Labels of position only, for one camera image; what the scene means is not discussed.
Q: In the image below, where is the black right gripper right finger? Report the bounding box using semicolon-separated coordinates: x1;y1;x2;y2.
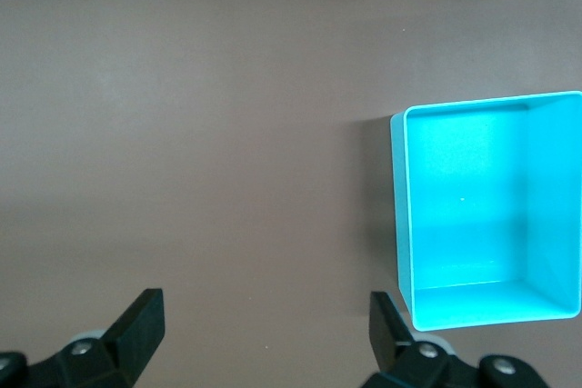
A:
365;291;545;388

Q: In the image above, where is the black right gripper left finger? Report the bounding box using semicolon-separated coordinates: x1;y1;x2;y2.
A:
0;287;166;388

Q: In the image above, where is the turquoise plastic bin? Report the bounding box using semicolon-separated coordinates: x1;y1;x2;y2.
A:
388;90;582;333

